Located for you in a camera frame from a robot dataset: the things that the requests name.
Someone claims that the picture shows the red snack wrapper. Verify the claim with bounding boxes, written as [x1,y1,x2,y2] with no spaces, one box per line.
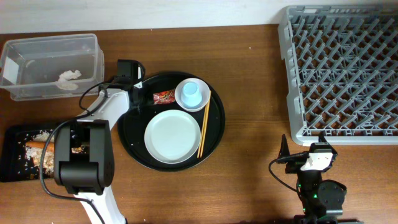
[153,89,175,105]

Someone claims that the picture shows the light blue cup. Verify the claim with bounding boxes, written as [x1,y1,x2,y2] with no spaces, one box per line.
[182,82,202,108]

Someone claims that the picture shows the white tissue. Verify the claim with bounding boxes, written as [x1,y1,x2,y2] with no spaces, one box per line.
[56,70,81,91]

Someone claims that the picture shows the white bowl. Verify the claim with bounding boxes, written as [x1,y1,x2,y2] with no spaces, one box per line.
[175,78,210,112]

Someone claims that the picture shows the pale green plate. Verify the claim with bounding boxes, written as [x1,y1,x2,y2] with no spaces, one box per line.
[144,110,201,164]

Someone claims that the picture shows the orange carrot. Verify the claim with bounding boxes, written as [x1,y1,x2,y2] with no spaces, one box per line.
[25,141,55,152]

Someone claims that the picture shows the rice and food leftovers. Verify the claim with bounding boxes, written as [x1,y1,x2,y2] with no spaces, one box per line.
[18,130,88,180]

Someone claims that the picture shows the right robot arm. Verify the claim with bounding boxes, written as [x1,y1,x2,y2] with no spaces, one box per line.
[268,134,360,224]

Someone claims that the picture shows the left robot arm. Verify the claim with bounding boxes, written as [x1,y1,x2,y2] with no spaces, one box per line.
[53,59,146,223]

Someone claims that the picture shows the grey dishwasher rack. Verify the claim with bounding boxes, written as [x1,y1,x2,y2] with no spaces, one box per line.
[278,4,397,146]

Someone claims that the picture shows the clear plastic bin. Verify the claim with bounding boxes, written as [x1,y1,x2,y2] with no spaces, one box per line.
[1,34,104,101]

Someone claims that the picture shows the round black serving tray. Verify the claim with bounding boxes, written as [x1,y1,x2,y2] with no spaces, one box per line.
[118,72,225,172]

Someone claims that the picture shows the black rectangular tray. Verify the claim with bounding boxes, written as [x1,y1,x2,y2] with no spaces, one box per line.
[1,123,57,182]

